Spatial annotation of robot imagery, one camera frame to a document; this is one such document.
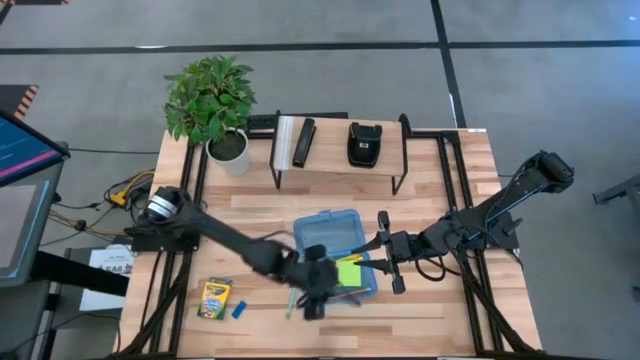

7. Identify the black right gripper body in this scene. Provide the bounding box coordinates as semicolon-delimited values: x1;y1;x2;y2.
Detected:
376;210;427;296

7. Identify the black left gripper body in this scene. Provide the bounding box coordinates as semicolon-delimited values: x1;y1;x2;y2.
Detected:
286;244;341;322

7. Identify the yellow sticky note pad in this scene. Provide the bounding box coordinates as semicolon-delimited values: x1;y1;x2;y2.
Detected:
335;258;364;288

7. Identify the orange pencil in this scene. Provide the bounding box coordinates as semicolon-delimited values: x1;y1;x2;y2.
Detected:
326;286;374;302

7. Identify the blue plastic pencil box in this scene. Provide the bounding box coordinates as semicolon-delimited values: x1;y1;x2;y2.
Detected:
291;208;380;305

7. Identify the yellow green crayon box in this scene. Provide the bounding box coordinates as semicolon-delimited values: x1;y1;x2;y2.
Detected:
196;276;234;322

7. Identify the wooden shelf with black legs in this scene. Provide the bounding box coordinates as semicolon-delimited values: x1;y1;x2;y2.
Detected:
268;110;410;197

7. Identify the black stapler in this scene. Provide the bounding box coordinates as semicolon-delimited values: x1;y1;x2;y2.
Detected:
291;117;317;169

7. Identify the white paper stack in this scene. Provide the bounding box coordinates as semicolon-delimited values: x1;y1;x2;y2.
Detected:
274;115;297;172

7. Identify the white plant pot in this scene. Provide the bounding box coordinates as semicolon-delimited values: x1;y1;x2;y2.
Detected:
205;128;252;178

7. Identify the green leafy plant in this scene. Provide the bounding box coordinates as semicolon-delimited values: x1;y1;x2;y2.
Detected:
163;54;258;146

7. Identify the white printed paper sheet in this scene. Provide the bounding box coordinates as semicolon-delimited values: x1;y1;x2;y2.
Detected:
78;243;137;313

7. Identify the grey computer monitor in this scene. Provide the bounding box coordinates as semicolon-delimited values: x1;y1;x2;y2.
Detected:
0;162;67;291

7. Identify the monitor with blue screen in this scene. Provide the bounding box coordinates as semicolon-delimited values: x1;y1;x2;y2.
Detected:
0;109;72;189

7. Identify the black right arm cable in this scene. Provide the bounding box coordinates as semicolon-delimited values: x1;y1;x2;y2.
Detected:
413;239;462;283

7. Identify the black aluminium table frame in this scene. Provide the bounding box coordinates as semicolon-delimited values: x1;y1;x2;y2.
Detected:
116;111;542;359

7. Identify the yellow cable bundle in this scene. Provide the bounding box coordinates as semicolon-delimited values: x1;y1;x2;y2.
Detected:
47;169;157;237

